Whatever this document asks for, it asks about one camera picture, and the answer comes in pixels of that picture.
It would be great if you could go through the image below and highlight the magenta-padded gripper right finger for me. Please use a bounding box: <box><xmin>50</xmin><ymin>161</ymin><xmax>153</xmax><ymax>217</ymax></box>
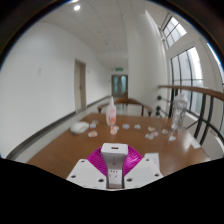
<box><xmin>123</xmin><ymin>145</ymin><xmax>164</xmax><ymax>190</ymax></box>

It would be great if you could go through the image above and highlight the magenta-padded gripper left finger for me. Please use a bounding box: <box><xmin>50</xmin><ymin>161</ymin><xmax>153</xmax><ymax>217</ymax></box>
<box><xmin>65</xmin><ymin>146</ymin><xmax>108</xmax><ymax>190</ymax></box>

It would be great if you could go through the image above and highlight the white charger block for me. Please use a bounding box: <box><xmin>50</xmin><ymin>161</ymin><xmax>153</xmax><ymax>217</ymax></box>
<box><xmin>100</xmin><ymin>142</ymin><xmax>130</xmax><ymax>170</ymax></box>

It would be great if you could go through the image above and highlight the white power strip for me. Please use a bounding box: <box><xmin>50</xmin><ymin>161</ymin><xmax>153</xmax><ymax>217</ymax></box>
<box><xmin>106</xmin><ymin>152</ymin><xmax>161</xmax><ymax>190</ymax></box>

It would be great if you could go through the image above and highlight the white computer mouse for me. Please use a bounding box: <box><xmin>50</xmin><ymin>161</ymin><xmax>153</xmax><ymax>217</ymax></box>
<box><xmin>69</xmin><ymin>121</ymin><xmax>90</xmax><ymax>135</ymax></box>

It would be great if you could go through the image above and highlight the white bottle with orange label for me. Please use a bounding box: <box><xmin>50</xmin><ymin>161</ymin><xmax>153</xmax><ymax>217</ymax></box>
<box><xmin>105</xmin><ymin>96</ymin><xmax>118</xmax><ymax>127</ymax></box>

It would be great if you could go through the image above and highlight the clear plastic tumbler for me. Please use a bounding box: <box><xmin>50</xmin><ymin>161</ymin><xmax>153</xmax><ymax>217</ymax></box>
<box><xmin>170</xmin><ymin>93</ymin><xmax>190</xmax><ymax>132</ymax></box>

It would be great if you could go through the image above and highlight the wooden chair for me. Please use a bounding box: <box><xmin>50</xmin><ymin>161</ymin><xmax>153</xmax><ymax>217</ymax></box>
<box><xmin>96</xmin><ymin>97</ymin><xmax>154</xmax><ymax>117</ymax></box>

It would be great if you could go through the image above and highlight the beige side door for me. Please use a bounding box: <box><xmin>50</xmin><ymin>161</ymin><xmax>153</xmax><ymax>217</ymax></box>
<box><xmin>73</xmin><ymin>59</ymin><xmax>88</xmax><ymax>113</ymax></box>

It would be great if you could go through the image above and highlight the glazed double door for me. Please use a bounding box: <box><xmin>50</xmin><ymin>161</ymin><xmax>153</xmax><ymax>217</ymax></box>
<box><xmin>111</xmin><ymin>73</ymin><xmax>129</xmax><ymax>98</ymax></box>

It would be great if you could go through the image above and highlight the wooden handrail with black bars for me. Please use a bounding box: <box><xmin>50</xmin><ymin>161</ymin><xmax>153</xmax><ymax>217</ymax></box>
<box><xmin>155</xmin><ymin>84</ymin><xmax>224</xmax><ymax>152</ymax></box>

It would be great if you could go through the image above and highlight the tall gridded window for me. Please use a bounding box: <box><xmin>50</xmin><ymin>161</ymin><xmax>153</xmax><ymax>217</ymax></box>
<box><xmin>170</xmin><ymin>46</ymin><xmax>205</xmax><ymax>116</ymax></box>

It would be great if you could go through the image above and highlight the small high window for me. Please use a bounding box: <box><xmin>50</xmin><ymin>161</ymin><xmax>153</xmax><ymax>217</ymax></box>
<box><xmin>161</xmin><ymin>14</ymin><xmax>188</xmax><ymax>50</ymax></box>

